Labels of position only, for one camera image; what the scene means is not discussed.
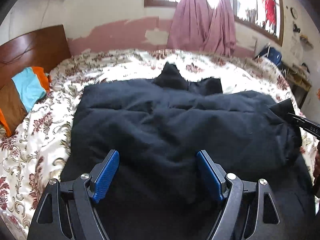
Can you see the floral white red bedspread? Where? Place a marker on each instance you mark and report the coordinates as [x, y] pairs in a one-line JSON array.
[[40, 145]]

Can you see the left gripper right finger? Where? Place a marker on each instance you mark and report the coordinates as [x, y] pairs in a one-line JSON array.
[[213, 179]]

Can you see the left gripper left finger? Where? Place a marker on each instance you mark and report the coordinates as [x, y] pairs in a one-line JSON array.
[[102, 175]]

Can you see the large black padded coat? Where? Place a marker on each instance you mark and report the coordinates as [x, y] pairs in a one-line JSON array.
[[158, 126]]

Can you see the blue bag by bed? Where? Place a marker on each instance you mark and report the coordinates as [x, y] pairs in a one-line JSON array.
[[272, 54]]

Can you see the pink window curtain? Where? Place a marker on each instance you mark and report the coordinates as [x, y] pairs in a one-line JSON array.
[[196, 26]]

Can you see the brown wooden headboard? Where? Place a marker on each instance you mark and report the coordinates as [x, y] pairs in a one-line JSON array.
[[44, 48]]

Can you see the orange blue brown pillow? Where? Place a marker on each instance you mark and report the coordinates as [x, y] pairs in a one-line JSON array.
[[20, 94]]

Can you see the red hanging garment outside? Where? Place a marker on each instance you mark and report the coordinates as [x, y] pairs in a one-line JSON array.
[[270, 15]]

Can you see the wooden side shelf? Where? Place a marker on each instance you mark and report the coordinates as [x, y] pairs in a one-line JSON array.
[[298, 79]]

